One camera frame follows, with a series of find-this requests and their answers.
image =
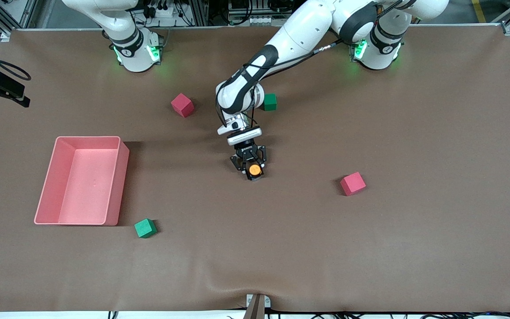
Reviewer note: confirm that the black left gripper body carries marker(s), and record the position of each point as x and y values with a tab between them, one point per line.
245	149

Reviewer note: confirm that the orange capped black push button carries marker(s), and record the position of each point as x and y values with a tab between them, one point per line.
255	169

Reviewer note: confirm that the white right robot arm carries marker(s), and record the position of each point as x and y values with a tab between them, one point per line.
135	57

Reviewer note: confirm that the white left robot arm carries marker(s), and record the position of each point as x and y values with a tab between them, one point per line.
299	31

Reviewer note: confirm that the green foam cube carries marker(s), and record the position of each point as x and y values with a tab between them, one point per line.
272	103
144	228

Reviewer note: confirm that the pink foam cube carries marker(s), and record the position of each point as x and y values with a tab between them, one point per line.
352	184
182	105

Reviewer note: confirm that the brown table cloth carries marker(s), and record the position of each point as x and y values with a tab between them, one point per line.
255	248

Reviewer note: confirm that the white connector block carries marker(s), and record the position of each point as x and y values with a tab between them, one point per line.
264	21

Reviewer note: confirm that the pink plastic tray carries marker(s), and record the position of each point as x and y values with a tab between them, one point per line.
86	204

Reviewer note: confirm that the grey metal mounting plate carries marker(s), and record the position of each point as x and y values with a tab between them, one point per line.
267	302

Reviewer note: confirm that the white power strip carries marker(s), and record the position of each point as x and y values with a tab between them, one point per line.
164	12

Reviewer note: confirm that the aluminium rack post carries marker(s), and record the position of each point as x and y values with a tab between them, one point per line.
199	11

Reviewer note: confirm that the brown camera stand pole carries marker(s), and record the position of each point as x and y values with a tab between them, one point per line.
255	310

